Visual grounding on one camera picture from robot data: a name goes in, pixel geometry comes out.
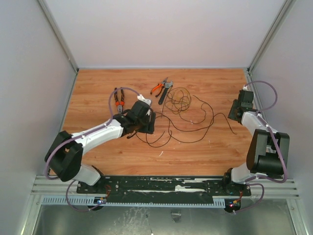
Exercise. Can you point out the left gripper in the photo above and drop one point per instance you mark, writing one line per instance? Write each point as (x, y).
(149, 128)

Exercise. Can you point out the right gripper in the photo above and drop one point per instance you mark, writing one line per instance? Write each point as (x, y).
(233, 111)

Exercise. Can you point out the right aluminium frame post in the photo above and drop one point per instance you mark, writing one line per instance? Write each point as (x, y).
(275, 26)

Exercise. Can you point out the orange needle nose pliers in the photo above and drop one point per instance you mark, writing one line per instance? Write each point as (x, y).
(160, 86)

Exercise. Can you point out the black adjustable wrench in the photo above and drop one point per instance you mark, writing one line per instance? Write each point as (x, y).
(167, 86)

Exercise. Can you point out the orange black combination pliers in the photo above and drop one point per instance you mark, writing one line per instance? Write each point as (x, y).
(119, 102)

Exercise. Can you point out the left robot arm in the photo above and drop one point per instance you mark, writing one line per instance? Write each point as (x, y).
(65, 154)

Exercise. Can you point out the left aluminium frame post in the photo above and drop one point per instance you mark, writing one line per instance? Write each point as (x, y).
(57, 32)

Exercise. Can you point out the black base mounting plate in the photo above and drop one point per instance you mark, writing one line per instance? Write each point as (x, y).
(120, 189)

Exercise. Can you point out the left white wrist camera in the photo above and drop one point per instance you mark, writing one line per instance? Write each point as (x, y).
(140, 97)

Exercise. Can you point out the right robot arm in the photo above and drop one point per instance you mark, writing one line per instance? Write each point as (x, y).
(268, 152)

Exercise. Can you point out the aluminium frame post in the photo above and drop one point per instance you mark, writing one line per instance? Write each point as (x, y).
(57, 32)
(275, 26)

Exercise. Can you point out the aluminium front rail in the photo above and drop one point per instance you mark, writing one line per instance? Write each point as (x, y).
(271, 190)

